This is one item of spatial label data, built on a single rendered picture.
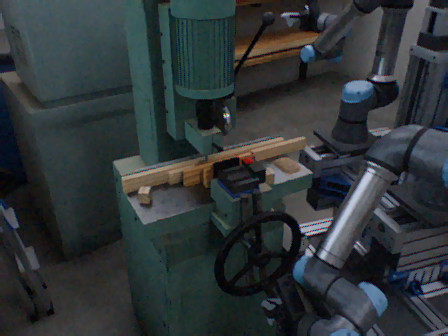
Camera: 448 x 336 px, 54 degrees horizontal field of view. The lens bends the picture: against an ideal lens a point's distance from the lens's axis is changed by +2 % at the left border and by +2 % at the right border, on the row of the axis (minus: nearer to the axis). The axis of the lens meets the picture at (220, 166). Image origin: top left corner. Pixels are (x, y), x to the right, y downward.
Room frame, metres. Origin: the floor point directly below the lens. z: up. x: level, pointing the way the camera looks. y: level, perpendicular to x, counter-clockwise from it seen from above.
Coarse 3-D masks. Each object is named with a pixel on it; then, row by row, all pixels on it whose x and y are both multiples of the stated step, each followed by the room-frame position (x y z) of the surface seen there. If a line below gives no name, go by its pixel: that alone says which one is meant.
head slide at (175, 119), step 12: (168, 12) 1.29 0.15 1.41; (168, 24) 1.29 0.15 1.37; (168, 36) 1.29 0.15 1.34; (168, 48) 1.30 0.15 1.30; (168, 60) 1.30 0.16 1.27; (168, 72) 1.31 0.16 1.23; (168, 84) 1.32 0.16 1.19; (168, 96) 1.32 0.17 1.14; (180, 96) 1.30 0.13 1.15; (168, 108) 1.33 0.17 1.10; (180, 108) 1.30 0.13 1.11; (192, 108) 1.32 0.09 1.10; (168, 120) 1.34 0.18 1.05; (180, 120) 1.29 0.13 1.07; (168, 132) 1.34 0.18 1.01; (180, 132) 1.29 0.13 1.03
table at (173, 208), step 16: (272, 160) 1.33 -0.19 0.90; (288, 176) 1.22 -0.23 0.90; (304, 176) 1.23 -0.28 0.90; (160, 192) 1.13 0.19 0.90; (176, 192) 1.13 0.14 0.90; (192, 192) 1.13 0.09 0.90; (208, 192) 1.13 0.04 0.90; (288, 192) 1.20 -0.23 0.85; (128, 208) 1.10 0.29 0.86; (144, 208) 1.04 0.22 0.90; (160, 208) 1.04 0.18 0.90; (176, 208) 1.04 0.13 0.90; (192, 208) 1.04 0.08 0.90; (208, 208) 1.06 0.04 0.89; (272, 208) 1.08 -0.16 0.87; (144, 224) 0.97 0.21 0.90; (160, 224) 0.99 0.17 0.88; (176, 224) 1.01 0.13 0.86; (192, 224) 1.04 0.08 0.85; (224, 224) 1.00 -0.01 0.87
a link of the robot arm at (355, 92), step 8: (344, 88) 1.69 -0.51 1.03; (352, 88) 1.67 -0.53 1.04; (360, 88) 1.66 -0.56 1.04; (368, 88) 1.65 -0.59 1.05; (376, 88) 1.70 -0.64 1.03; (344, 96) 1.66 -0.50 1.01; (352, 96) 1.64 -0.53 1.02; (360, 96) 1.63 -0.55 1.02; (368, 96) 1.63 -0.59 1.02; (376, 96) 1.67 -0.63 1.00; (344, 104) 1.66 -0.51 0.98; (352, 104) 1.63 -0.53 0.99; (360, 104) 1.63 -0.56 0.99; (368, 104) 1.64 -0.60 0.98; (376, 104) 1.67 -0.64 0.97; (344, 112) 1.65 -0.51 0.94; (352, 112) 1.63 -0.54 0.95; (360, 112) 1.63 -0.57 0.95; (368, 112) 1.65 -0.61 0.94; (352, 120) 1.63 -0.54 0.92; (360, 120) 1.63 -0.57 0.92
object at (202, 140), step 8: (192, 120) 1.30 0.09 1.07; (192, 128) 1.25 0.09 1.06; (216, 128) 1.24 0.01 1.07; (192, 136) 1.25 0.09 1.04; (200, 136) 1.20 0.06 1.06; (208, 136) 1.19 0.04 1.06; (216, 136) 1.20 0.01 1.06; (192, 144) 1.25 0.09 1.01; (200, 144) 1.20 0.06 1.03; (208, 144) 1.19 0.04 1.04; (200, 152) 1.20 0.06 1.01; (208, 152) 1.19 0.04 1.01; (216, 152) 1.21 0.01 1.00
